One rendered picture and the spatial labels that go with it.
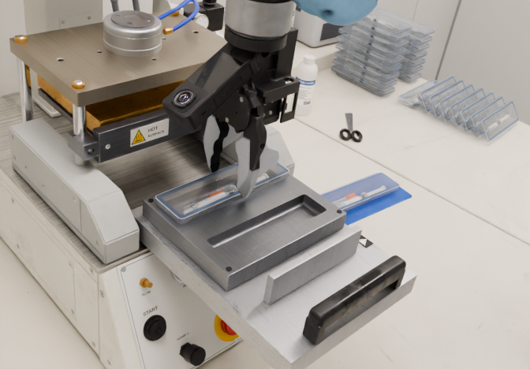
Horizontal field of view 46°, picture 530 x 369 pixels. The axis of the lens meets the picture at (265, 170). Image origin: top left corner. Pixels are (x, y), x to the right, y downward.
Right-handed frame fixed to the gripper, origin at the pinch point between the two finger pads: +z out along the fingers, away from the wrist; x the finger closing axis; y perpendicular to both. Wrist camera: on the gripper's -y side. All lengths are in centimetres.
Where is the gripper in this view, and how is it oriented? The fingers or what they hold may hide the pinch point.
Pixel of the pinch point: (225, 179)
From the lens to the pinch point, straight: 80.7
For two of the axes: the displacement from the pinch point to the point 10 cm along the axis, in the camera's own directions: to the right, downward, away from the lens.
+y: 7.2, -3.0, 6.2
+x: -6.8, -4.8, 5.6
